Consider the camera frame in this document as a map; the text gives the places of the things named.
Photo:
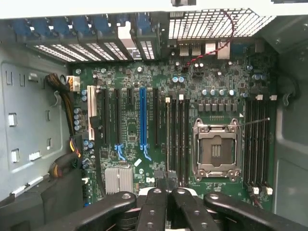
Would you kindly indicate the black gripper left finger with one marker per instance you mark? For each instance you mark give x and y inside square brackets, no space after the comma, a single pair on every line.
[152,211]

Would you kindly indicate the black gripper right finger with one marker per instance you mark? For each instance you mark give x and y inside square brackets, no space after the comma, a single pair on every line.
[190,211]

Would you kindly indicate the black RAM slot white latch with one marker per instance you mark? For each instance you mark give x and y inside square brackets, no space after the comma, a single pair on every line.
[180,134]
[167,134]
[254,139]
[266,139]

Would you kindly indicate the silver finned heatsink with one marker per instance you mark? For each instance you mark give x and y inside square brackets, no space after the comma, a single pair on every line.
[119,180]

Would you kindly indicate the silver CPU socket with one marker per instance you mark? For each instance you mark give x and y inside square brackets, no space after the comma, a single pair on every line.
[216,149]

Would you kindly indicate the long black expansion slot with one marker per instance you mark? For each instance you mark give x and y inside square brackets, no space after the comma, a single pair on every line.
[156,115]
[105,115]
[117,115]

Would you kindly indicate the blue expansion slot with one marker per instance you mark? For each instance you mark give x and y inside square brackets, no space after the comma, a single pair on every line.
[143,115]

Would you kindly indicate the green motherboard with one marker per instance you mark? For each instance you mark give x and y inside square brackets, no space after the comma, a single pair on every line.
[134,115]

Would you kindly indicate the thin metal locking lever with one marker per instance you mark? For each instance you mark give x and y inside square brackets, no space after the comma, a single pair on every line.
[255,122]

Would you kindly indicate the black plastic shroud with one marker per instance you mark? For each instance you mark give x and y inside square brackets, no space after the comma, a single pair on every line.
[41,202]

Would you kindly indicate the short black expansion slot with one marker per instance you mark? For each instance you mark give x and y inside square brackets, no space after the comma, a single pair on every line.
[130,97]

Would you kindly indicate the white expansion slot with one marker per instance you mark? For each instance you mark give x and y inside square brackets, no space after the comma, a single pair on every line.
[91,108]

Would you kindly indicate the white power connector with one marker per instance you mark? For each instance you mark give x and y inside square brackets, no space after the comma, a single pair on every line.
[73,84]

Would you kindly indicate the grey metal PC case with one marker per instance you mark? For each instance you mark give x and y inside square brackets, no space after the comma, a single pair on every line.
[29,125]

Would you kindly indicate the silver rear port block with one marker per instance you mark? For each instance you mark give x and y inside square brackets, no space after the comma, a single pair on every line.
[204,50]

